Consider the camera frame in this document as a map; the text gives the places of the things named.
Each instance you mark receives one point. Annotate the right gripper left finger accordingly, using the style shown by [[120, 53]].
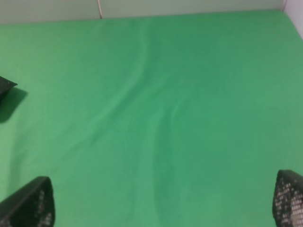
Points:
[[31, 206]]

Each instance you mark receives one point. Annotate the green table cloth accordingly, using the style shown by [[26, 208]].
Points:
[[175, 121]]

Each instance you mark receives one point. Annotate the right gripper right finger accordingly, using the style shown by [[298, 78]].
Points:
[[287, 207]]

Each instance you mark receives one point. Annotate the black rectangular case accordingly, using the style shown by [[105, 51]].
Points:
[[5, 86]]

